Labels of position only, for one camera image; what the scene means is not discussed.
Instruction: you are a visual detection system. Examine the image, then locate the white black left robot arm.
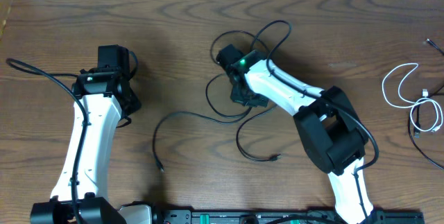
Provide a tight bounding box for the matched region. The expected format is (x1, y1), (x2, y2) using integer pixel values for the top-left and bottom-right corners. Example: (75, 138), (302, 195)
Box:
(30, 45), (141, 223)

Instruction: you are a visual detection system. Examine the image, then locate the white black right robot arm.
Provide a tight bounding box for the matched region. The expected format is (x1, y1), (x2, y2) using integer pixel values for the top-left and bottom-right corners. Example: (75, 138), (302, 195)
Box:
(216, 44), (373, 223)

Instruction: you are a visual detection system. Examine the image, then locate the black USB cable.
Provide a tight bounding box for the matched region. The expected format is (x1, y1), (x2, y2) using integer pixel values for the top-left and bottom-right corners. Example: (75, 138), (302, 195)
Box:
(407, 38), (444, 171)
(152, 30), (282, 173)

